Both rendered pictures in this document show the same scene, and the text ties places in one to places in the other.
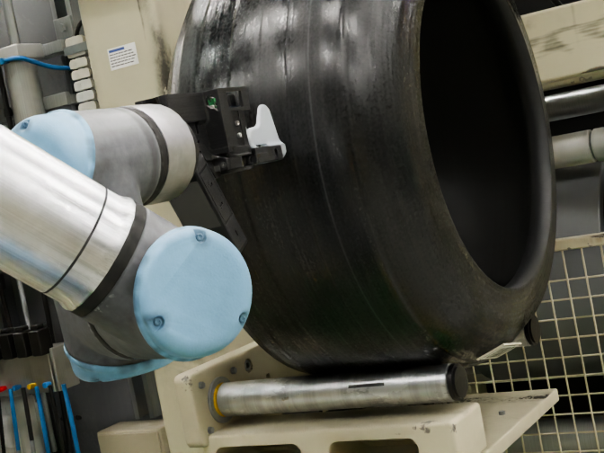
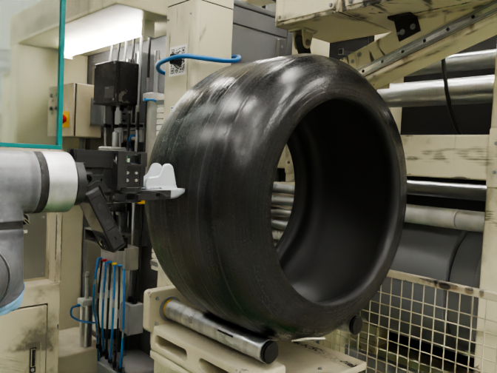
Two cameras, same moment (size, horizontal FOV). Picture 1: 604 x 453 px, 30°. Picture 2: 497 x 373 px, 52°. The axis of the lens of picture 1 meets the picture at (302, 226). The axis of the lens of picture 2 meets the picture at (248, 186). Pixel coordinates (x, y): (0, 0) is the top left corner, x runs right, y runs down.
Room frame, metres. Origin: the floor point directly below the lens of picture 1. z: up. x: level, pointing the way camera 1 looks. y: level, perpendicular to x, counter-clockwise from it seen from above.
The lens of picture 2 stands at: (0.37, -0.37, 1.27)
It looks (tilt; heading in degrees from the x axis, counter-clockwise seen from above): 3 degrees down; 17
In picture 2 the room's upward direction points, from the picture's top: 3 degrees clockwise
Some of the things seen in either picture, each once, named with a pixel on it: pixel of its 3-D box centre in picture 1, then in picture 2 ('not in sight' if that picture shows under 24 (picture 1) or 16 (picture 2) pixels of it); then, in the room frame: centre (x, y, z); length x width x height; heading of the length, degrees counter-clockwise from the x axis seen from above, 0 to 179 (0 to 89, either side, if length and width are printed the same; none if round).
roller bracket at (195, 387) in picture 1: (268, 373); (212, 298); (1.61, 0.09, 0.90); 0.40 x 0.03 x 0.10; 149
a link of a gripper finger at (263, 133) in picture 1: (266, 133); (167, 180); (1.17, 0.02, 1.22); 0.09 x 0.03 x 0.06; 149
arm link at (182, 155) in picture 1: (141, 155); (53, 181); (1.02, 0.13, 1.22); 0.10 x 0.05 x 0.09; 59
